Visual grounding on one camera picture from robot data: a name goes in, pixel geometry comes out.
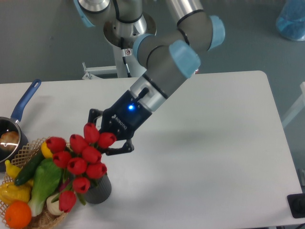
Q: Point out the orange fruit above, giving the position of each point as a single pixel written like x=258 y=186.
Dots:
x=18 y=215

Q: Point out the yellow squash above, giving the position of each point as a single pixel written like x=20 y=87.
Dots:
x=46 y=151

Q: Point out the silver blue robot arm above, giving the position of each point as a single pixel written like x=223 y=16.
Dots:
x=168 y=61

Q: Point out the woven wicker basket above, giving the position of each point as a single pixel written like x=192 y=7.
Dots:
x=45 y=220

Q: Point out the white frame leg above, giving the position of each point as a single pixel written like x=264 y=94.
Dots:
x=295 y=108

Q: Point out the blue handled saucepan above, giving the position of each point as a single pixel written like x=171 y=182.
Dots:
x=11 y=123

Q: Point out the black device at edge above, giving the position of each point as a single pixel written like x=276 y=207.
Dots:
x=297 y=205

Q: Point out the white garlic bulb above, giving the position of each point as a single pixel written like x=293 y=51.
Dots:
x=53 y=207

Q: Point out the yellow corn cob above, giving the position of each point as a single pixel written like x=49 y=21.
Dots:
x=10 y=193

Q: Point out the brown bread roll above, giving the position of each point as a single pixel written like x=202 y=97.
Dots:
x=9 y=141

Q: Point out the purple red radish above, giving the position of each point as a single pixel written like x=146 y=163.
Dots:
x=64 y=185

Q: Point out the blue mesh bag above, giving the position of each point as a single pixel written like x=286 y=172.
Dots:
x=291 y=20

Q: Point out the green bok choy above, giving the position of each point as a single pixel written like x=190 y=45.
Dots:
x=46 y=179

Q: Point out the dark green cucumber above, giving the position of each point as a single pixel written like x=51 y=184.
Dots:
x=28 y=171

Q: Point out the yellow banana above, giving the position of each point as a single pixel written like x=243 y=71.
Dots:
x=11 y=169

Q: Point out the red tulip bouquet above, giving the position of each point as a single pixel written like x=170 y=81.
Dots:
x=81 y=161

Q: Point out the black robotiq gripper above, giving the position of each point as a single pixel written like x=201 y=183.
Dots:
x=122 y=119

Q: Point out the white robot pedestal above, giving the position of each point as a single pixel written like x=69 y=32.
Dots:
x=124 y=62

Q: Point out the dark grey ribbed vase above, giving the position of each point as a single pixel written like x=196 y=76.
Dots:
x=99 y=193

